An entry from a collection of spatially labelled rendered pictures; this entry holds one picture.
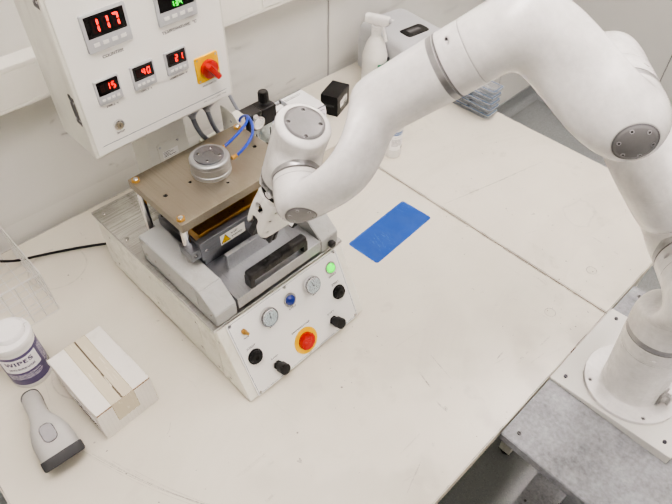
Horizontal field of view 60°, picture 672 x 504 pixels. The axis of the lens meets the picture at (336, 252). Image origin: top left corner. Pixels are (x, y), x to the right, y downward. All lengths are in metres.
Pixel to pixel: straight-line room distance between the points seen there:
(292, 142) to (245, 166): 0.37
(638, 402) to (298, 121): 0.89
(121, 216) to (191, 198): 0.31
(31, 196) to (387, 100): 1.10
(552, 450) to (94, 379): 0.91
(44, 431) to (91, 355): 0.16
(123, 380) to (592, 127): 0.94
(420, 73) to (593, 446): 0.84
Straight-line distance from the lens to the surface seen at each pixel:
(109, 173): 1.74
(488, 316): 1.43
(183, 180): 1.19
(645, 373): 1.28
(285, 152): 0.86
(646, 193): 0.94
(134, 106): 1.20
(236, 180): 1.17
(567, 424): 1.33
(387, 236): 1.55
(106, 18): 1.11
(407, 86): 0.79
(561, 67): 0.78
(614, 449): 1.34
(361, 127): 0.80
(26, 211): 1.70
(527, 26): 0.76
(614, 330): 1.48
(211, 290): 1.13
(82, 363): 1.30
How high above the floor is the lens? 1.86
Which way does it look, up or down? 47 degrees down
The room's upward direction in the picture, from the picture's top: 1 degrees clockwise
